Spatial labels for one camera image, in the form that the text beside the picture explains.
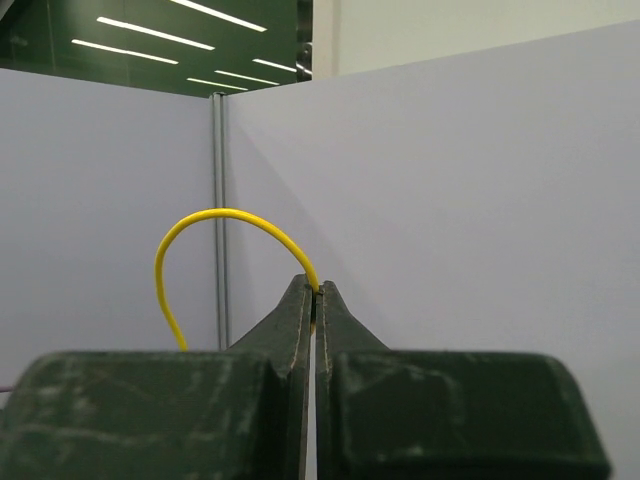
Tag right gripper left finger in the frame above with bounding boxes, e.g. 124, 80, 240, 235
1, 275, 311, 479

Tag yellow cable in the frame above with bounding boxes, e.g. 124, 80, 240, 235
154, 207, 320, 352

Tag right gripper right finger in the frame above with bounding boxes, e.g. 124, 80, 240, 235
315, 282, 613, 479

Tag aluminium corner post left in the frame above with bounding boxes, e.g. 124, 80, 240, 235
211, 92, 231, 351

